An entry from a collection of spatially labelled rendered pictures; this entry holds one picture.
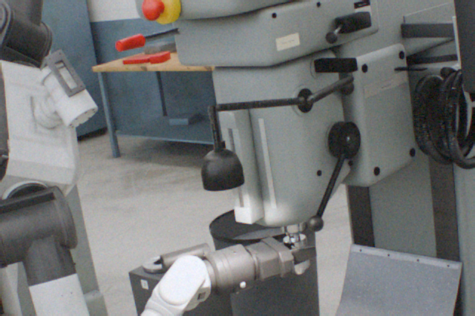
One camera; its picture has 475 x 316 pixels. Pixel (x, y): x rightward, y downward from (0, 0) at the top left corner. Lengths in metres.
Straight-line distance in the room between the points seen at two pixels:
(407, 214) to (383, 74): 0.42
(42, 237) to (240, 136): 0.39
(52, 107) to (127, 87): 7.43
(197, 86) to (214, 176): 6.73
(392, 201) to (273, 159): 0.53
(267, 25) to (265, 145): 0.23
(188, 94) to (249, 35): 6.82
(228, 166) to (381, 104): 0.40
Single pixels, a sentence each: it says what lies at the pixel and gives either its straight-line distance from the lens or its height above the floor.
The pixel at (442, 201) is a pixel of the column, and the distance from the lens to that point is 1.92.
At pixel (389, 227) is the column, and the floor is 1.14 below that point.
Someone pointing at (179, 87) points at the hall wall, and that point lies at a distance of 8.34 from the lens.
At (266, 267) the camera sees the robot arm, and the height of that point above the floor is 1.24.
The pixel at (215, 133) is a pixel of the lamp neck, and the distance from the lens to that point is 1.43.
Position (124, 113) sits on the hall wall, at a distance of 9.14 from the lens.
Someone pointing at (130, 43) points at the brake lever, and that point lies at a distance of 1.50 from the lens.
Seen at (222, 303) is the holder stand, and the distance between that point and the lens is 2.02.
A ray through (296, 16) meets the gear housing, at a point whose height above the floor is 1.70.
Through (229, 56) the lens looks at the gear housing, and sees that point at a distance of 1.50.
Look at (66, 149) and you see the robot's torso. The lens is 1.59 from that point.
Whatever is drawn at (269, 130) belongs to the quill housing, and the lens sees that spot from 1.53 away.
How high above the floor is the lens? 1.86
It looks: 15 degrees down
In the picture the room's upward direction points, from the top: 9 degrees counter-clockwise
